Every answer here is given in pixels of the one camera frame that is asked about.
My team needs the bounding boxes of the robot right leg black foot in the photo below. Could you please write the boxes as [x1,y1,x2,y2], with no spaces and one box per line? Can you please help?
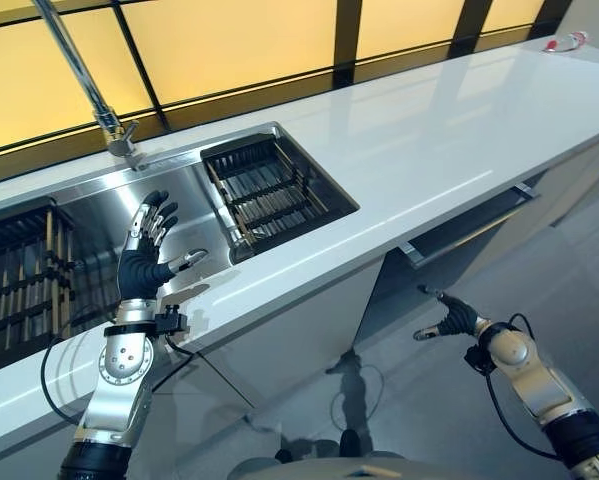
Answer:
[338,427,364,459]

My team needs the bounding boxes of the clear bottle red label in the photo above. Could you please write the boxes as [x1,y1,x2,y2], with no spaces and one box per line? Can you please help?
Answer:
[542,30,592,54]

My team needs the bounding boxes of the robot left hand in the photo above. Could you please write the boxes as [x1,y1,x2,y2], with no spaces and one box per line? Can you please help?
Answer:
[117,189,210,304]

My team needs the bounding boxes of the white cabinet front panel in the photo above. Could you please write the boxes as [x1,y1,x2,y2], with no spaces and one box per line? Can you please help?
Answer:
[197,258,383,407]

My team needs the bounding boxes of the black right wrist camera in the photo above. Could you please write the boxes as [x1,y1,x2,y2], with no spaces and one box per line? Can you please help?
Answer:
[464,346,496,374]

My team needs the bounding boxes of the robot grey torso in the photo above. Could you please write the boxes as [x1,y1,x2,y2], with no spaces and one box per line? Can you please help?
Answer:
[227,451,421,480]

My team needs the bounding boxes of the black dish rack with rods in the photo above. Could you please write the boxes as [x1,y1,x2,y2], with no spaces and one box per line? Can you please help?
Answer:
[199,134,331,250]
[0,196,78,362]

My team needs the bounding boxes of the stainless steel sink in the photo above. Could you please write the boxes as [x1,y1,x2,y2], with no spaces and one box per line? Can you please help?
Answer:
[0,121,362,380]

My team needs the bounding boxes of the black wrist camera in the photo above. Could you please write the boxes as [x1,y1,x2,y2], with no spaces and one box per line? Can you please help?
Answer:
[154,303,190,336]
[464,346,496,374]

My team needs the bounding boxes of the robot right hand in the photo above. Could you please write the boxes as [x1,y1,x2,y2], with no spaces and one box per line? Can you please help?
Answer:
[412,284,483,343]

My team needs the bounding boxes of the dishwasher with rack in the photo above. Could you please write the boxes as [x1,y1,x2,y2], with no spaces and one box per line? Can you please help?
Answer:
[352,182,551,352]

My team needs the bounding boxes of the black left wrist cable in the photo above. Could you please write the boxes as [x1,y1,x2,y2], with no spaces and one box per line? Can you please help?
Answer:
[39,312,201,427]

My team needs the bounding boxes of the chrome kitchen faucet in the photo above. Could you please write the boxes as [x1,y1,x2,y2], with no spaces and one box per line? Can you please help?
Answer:
[30,0,151,174]

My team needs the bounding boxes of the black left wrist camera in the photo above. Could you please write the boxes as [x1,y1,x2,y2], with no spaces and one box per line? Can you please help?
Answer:
[154,303,190,336]

